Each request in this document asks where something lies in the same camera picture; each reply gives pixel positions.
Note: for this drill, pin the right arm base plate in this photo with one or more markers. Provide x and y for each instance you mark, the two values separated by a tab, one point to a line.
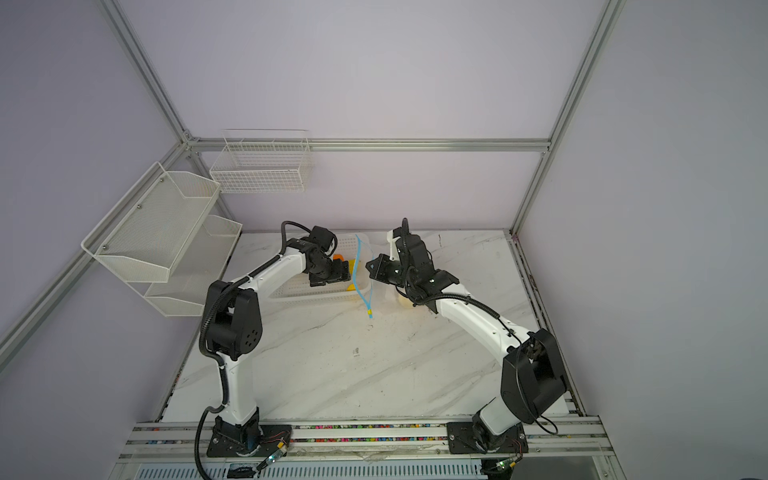
475	438

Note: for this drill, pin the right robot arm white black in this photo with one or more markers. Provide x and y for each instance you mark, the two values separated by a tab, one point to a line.
533	376

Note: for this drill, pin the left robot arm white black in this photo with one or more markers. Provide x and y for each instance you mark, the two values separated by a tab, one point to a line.
231	326

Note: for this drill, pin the lower white mesh shelf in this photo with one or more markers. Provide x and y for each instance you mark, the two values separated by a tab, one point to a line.
204	262

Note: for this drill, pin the white mesh shelf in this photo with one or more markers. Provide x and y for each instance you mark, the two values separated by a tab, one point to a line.
204	262
144	237

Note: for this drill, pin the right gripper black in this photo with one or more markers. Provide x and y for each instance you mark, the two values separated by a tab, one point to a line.
383	268

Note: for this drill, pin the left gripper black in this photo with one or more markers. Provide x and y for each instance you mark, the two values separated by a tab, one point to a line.
335	273

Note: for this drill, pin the upper white mesh shelf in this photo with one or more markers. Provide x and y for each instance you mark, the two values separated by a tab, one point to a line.
144	237

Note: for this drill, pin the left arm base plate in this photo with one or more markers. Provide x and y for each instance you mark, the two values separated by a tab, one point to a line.
256	440

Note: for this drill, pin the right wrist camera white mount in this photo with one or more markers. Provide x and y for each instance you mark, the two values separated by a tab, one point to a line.
393	237

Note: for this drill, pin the white plastic perforated basket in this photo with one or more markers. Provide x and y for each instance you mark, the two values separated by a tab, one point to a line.
289	284

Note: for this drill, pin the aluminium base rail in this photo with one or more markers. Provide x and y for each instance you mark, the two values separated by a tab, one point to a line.
380	449

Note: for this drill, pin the white wire wall basket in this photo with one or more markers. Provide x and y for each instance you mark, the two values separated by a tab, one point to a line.
254	161

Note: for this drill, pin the cream white garlic bulb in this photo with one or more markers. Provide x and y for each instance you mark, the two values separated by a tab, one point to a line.
404	299

